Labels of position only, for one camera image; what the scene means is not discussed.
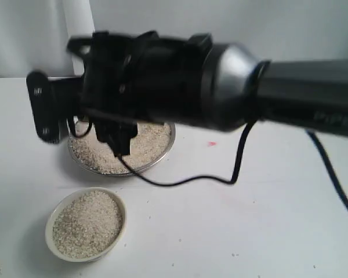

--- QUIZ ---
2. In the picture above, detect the white backdrop curtain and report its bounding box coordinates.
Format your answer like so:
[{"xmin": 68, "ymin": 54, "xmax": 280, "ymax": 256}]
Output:
[{"xmin": 0, "ymin": 1, "xmax": 348, "ymax": 78}]

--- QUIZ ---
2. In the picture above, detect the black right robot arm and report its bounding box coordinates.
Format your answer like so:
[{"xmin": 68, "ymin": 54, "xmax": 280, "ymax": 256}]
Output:
[{"xmin": 67, "ymin": 31, "xmax": 348, "ymax": 156}]

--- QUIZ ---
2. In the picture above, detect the white bowl of rice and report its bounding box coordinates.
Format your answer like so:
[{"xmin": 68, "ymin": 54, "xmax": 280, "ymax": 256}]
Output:
[{"xmin": 45, "ymin": 187, "xmax": 126, "ymax": 263}]

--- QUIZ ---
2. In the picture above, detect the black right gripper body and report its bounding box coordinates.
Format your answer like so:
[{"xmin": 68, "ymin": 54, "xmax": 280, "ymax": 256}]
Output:
[{"xmin": 67, "ymin": 31, "xmax": 213, "ymax": 125}]

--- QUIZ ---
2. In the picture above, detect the black cable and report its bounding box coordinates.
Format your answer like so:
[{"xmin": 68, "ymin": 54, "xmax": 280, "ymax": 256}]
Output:
[{"xmin": 68, "ymin": 115, "xmax": 348, "ymax": 226}]

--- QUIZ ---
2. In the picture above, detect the steel plate of rice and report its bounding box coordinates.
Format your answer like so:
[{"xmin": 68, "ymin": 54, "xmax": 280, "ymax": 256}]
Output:
[{"xmin": 68, "ymin": 123, "xmax": 176, "ymax": 177}]

